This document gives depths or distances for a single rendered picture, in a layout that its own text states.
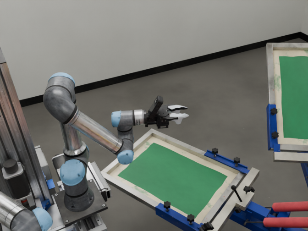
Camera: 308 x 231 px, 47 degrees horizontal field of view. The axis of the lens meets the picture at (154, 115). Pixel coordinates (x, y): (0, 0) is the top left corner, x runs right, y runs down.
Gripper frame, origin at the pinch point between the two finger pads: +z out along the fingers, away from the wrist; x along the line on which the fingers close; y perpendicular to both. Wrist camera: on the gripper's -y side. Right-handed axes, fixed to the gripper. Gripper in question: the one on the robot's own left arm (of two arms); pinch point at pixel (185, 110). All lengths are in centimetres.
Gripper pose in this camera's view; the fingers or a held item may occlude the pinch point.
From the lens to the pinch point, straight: 168.1
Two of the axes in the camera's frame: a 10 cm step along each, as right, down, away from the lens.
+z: 10.0, -0.7, 0.3
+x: 0.7, 6.9, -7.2
